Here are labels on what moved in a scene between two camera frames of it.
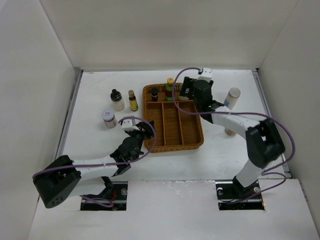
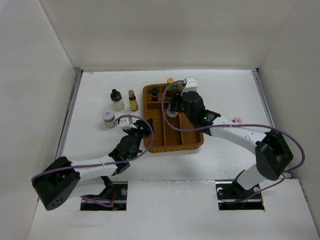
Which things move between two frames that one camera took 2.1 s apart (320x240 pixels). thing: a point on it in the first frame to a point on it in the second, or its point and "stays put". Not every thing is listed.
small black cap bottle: x=154 y=94 stays put
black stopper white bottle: x=118 y=103 stays put
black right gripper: x=190 y=81 to x=176 y=97
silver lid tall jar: x=232 y=98 to x=171 y=110
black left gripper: x=147 y=133 stays put
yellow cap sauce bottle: x=168 y=90 stays put
